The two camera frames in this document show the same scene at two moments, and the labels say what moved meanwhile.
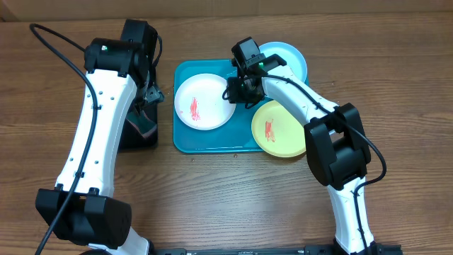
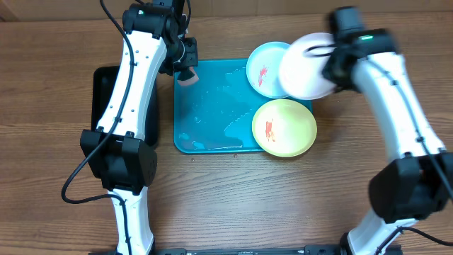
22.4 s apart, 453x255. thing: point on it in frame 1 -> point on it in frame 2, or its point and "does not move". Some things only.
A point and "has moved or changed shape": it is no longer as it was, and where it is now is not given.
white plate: [199, 104] -> [302, 64]
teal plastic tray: [237, 136] does not move
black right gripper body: [243, 93] -> [337, 74]
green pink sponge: [144, 125] has moved or changed shape
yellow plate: [277, 132] does not move
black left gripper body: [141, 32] -> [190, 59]
